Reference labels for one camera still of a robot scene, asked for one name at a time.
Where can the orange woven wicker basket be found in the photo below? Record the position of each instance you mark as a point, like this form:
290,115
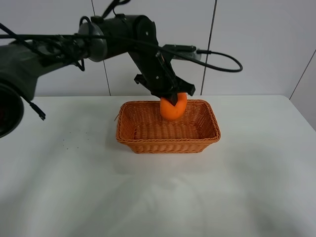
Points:
141,128

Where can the orange fruit with stem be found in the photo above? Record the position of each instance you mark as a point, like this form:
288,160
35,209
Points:
170,112

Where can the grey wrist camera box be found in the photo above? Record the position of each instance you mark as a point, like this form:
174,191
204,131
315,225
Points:
189,51

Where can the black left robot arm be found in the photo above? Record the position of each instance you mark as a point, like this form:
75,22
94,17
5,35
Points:
26,59

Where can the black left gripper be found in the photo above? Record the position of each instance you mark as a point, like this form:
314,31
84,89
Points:
157,74

